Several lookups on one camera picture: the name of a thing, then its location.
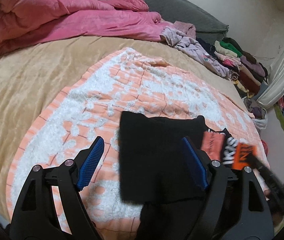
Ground black sweater with orange cuffs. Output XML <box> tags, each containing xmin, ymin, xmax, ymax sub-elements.
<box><xmin>117</xmin><ymin>110</ymin><xmax>259</xmax><ymax>240</ymax></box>

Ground white plastic bag of clothes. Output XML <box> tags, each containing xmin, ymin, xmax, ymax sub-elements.
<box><xmin>243</xmin><ymin>98</ymin><xmax>268</xmax><ymax>131</ymax></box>

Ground stack of folded clothes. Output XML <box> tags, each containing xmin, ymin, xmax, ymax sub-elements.
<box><xmin>212</xmin><ymin>37</ymin><xmax>268</xmax><ymax>98</ymax></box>

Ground red plastic bag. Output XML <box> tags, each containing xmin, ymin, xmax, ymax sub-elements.
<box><xmin>261</xmin><ymin>140</ymin><xmax>269</xmax><ymax>156</ymax></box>

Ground peach white plaid blanket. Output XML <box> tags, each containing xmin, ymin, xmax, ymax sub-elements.
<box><xmin>6</xmin><ymin>48</ymin><xmax>267</xmax><ymax>239</ymax></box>

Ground beige bed sheet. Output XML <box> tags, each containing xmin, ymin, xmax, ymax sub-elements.
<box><xmin>0</xmin><ymin>36</ymin><xmax>244</xmax><ymax>220</ymax></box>

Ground lilac crumpled garment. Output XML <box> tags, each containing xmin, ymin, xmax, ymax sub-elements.
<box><xmin>160</xmin><ymin>26</ymin><xmax>230</xmax><ymax>79</ymax></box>

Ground pink comforter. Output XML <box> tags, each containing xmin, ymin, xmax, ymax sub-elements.
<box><xmin>0</xmin><ymin>0</ymin><xmax>171</xmax><ymax>55</ymax></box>

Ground grey headboard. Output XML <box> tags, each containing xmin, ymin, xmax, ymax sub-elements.
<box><xmin>144</xmin><ymin>0</ymin><xmax>229</xmax><ymax>44</ymax></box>

